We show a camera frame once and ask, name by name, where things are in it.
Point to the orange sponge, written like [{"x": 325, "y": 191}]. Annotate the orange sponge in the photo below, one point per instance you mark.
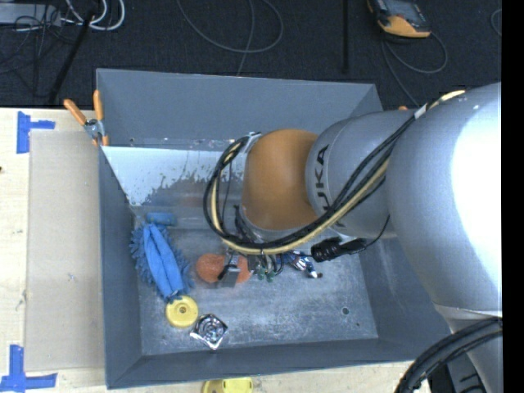
[{"x": 209, "y": 267}]

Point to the grey metal bin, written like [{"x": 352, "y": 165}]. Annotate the grey metal bin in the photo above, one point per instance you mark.
[{"x": 262, "y": 313}]

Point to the silver square spiral coaster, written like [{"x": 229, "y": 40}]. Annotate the silver square spiral coaster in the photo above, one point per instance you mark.
[{"x": 209, "y": 331}]

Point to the yellow round disc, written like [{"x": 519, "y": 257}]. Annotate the yellow round disc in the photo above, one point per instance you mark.
[
  {"x": 227, "y": 385},
  {"x": 182, "y": 311}
]

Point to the blue microfibre duster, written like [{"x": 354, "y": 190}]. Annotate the blue microfibre duster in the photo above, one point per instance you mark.
[{"x": 161, "y": 260}]

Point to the blue and white toy figure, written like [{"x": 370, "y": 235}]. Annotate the blue and white toy figure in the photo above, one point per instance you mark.
[{"x": 304, "y": 263}]

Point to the pale flat board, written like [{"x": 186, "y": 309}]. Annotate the pale flat board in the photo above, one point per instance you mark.
[{"x": 61, "y": 240}]

